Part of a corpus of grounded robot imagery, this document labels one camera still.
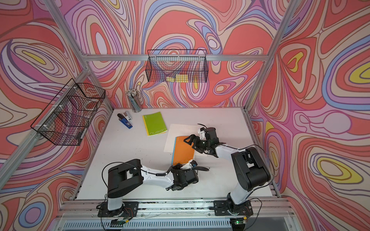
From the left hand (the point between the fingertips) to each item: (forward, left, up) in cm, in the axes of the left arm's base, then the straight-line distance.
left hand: (181, 166), depth 88 cm
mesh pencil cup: (+48, +37, +12) cm, 61 cm away
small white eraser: (+39, +42, +3) cm, 57 cm away
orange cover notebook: (+8, -1, +4) cm, 9 cm away
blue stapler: (+35, +44, +3) cm, 56 cm away
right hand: (+10, -5, +7) cm, 13 cm away
